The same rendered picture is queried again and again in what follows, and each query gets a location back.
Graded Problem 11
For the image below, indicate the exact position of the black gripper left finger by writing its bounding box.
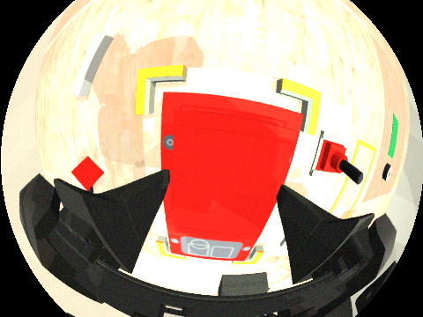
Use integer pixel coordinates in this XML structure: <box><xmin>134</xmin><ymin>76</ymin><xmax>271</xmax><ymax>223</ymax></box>
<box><xmin>53</xmin><ymin>169</ymin><xmax>170</xmax><ymax>274</ymax></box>

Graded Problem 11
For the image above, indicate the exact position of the green flat rectangular block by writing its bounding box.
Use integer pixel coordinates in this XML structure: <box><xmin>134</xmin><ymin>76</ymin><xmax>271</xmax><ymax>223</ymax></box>
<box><xmin>388</xmin><ymin>114</ymin><xmax>398</xmax><ymax>159</ymax></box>

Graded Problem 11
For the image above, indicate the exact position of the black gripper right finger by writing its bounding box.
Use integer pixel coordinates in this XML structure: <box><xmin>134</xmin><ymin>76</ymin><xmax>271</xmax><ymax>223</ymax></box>
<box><xmin>276</xmin><ymin>184</ymin><xmax>375</xmax><ymax>285</ymax></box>

